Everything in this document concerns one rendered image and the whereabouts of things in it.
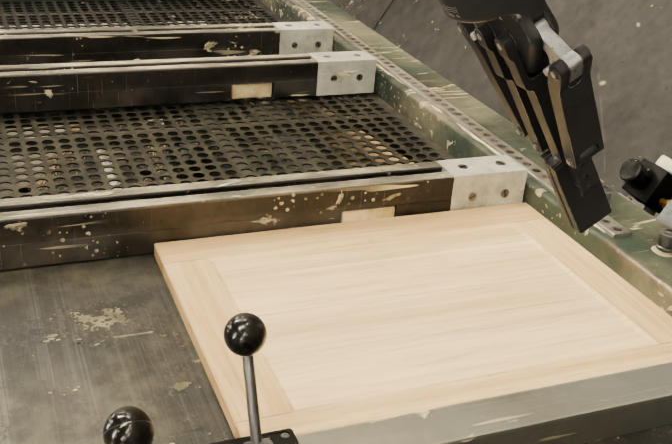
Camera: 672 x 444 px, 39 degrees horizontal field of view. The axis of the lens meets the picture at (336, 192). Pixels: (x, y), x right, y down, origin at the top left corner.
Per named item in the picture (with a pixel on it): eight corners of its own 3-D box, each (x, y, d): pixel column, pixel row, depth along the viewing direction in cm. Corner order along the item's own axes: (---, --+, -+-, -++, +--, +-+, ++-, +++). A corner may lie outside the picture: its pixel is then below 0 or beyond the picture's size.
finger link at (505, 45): (538, 3, 60) (551, 7, 59) (591, 138, 66) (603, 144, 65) (490, 35, 60) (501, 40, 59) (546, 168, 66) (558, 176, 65)
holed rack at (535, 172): (631, 235, 128) (632, 232, 128) (613, 238, 127) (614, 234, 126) (263, -28, 265) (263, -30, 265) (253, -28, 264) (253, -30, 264)
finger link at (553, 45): (523, -16, 59) (573, 0, 54) (550, 52, 62) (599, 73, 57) (493, 5, 59) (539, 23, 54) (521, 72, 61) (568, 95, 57)
